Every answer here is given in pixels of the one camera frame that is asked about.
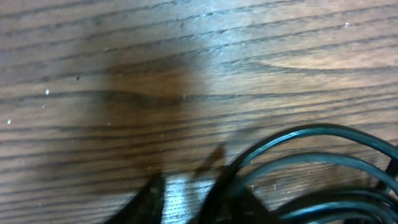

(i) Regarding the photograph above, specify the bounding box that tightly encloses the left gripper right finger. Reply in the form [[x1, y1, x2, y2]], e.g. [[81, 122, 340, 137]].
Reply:
[[215, 187, 278, 224]]

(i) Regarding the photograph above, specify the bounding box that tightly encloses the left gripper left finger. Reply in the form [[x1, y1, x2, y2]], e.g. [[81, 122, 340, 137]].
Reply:
[[104, 174, 165, 224]]

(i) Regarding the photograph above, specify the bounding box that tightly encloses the black USB cable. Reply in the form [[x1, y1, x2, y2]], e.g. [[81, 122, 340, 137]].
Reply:
[[198, 123, 398, 224]]

